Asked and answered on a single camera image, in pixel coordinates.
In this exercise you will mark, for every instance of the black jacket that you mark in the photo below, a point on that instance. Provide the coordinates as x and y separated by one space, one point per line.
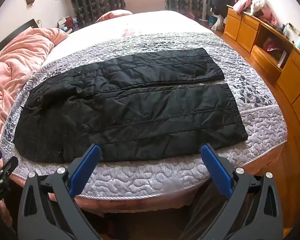
130 110

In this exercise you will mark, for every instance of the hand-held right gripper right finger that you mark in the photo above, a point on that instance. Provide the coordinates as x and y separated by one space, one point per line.
216 170

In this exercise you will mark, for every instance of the white power strip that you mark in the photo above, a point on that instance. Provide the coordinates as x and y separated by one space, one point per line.
293 28

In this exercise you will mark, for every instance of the white book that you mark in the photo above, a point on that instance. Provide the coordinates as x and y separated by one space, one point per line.
282 58

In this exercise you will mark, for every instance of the clutter on nightstand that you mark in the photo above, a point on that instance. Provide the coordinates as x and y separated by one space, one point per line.
68 25

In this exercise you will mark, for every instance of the pink fleece blanket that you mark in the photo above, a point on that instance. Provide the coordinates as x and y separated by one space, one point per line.
20 62

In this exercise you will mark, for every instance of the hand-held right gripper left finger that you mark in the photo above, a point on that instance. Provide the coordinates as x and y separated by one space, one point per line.
85 166

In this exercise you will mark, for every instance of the pile of pink clothes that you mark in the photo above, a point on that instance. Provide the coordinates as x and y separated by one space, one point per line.
250 3

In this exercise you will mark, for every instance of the orange wooden cabinet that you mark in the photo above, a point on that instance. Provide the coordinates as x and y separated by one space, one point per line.
290 80

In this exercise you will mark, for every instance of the grey quilted bedspread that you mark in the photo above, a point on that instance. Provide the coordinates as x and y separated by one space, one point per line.
252 130

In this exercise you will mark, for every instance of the dark wooden headboard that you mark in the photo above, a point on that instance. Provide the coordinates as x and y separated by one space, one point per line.
15 33

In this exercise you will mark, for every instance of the white plastic bag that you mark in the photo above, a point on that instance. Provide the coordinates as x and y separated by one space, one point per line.
218 23

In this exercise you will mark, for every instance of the pink cloth in cabinet shelf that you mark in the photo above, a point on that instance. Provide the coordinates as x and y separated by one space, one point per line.
271 45

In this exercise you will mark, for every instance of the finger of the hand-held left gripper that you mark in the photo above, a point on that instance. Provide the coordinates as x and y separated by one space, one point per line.
0 177

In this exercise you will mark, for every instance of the pink pillow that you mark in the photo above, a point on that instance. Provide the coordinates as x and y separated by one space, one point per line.
112 15

